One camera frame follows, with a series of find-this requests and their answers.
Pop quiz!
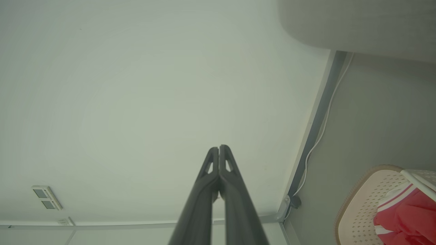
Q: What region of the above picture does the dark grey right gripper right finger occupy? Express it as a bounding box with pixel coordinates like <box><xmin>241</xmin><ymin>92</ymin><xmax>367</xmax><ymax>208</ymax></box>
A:
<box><xmin>219</xmin><ymin>145</ymin><xmax>270</xmax><ymax>245</ymax></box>

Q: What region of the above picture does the light grey fabric sofa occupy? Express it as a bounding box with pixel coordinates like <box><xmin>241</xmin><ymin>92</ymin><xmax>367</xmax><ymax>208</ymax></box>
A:
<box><xmin>278</xmin><ymin>0</ymin><xmax>436</xmax><ymax>64</ymax></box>

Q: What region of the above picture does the cream perforated laundry basket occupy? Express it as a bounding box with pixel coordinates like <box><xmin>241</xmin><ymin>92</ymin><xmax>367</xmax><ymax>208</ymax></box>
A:
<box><xmin>335</xmin><ymin>165</ymin><xmax>436</xmax><ymax>245</ymax></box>

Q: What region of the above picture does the wall socket plate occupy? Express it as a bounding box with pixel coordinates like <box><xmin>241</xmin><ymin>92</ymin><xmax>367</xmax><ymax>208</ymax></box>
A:
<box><xmin>31</xmin><ymin>185</ymin><xmax>63</xmax><ymax>211</ymax></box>

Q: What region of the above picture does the thin white cable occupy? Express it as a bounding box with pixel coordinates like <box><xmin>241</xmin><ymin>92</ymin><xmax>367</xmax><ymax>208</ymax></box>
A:
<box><xmin>292</xmin><ymin>52</ymin><xmax>355</xmax><ymax>197</ymax></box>

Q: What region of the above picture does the red cloth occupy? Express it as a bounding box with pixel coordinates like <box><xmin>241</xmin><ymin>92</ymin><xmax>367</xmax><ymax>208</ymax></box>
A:
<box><xmin>373</xmin><ymin>182</ymin><xmax>436</xmax><ymax>245</ymax></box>

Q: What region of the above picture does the dark grey skirting board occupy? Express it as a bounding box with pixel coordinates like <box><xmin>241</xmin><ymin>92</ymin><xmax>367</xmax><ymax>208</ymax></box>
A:
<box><xmin>288</xmin><ymin>50</ymin><xmax>348</xmax><ymax>202</ymax></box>

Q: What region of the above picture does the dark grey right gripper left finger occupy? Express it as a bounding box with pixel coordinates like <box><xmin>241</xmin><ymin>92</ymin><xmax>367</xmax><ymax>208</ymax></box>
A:
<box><xmin>168</xmin><ymin>147</ymin><xmax>219</xmax><ymax>245</ymax></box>

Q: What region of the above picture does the white plastic bar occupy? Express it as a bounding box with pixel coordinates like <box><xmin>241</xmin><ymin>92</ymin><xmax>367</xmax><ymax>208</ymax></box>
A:
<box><xmin>400</xmin><ymin>169</ymin><xmax>436</xmax><ymax>202</ymax></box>

